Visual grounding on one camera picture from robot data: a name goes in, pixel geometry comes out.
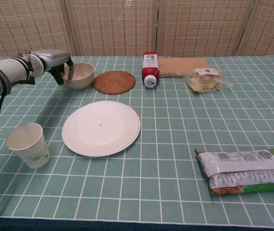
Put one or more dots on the green checked tablecloth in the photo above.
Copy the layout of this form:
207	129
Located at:
151	173

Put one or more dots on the red bottle with white cap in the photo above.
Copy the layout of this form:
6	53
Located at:
150	68

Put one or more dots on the white round plate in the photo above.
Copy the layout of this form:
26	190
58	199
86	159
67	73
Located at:
100	130

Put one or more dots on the woven bamboo screen panel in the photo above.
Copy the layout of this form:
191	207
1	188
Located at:
112	26
23	26
271	26
199	26

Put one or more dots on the green and white snack package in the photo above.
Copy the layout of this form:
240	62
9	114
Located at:
242	173

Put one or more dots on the off-white bowl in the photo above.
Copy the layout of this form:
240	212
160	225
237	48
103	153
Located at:
82	72

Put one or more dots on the paper cup with green flower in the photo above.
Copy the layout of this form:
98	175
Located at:
33	149

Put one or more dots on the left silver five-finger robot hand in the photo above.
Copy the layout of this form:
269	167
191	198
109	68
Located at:
52	59

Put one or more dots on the clear bag of snacks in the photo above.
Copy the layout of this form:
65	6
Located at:
206	81

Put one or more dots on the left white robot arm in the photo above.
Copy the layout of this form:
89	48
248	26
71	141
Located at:
6	72

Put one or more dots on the round woven rattan coaster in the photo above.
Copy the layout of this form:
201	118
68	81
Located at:
114	82

